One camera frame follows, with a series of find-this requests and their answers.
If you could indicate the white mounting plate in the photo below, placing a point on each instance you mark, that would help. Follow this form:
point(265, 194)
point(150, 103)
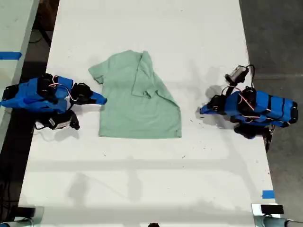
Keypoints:
point(255, 209)

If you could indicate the blue taped gripper fixed jaw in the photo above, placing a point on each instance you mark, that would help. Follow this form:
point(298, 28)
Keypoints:
point(99, 96)
point(206, 107)

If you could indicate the long blue tape strip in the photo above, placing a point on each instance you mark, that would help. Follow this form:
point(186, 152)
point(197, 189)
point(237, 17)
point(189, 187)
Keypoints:
point(10, 55)

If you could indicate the grey black camera box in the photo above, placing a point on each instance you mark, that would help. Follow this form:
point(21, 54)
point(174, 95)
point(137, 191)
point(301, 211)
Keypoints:
point(236, 73)

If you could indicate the black camera box with label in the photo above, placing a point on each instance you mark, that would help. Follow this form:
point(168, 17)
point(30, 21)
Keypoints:
point(59, 123)

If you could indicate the short blue tape piece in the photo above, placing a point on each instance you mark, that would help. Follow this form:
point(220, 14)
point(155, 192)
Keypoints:
point(268, 194)

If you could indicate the pale side table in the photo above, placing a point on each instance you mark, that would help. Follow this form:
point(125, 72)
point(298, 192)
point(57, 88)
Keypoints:
point(11, 28)

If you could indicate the black round object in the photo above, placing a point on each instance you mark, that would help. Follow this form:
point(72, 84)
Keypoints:
point(153, 224)

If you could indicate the small black box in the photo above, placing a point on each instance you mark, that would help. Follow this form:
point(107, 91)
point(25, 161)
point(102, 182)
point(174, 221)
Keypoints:
point(272, 209)
point(25, 211)

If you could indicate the blue taped gripper moving jaw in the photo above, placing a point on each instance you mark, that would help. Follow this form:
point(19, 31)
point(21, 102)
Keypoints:
point(209, 112)
point(94, 102)

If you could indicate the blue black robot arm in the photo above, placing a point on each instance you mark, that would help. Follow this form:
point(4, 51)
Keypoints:
point(265, 106)
point(30, 94)

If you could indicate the pale green T-shirt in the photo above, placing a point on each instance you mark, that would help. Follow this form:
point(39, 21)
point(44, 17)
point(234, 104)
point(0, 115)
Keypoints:
point(139, 113)

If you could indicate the grey metal clamp tube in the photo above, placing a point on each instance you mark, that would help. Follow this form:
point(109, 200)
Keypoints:
point(16, 223)
point(272, 222)

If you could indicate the short black camera stalk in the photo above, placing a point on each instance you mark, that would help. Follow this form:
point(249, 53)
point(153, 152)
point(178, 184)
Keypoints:
point(230, 87)
point(74, 119)

